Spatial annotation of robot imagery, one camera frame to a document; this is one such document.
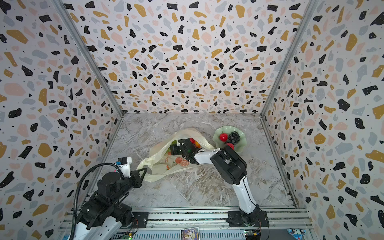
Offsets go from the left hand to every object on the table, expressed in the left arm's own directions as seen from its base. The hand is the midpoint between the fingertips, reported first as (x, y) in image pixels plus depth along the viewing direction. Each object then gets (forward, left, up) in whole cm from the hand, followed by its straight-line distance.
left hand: (149, 169), depth 72 cm
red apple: (+29, -41, -14) cm, 52 cm away
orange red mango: (+12, -22, +5) cm, 26 cm away
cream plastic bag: (+5, -4, 0) cm, 6 cm away
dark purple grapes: (+27, -48, -12) cm, 57 cm away
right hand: (+20, -6, -11) cm, 23 cm away
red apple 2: (+20, -45, -11) cm, 51 cm away
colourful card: (-25, -20, -16) cm, 36 cm away
